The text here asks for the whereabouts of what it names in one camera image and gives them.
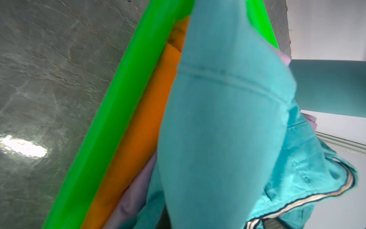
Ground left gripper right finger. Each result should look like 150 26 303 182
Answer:
262 218 290 229

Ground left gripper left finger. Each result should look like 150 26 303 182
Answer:
156 207 172 229

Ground purple pants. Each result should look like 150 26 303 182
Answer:
101 47 318 229

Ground orange pants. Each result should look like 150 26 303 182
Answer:
82 18 189 229

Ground teal striped pants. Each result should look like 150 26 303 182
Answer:
122 1 358 229

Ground green perforated plastic basket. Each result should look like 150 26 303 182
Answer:
41 0 280 229

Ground teal vase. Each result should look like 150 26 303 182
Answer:
289 60 366 118

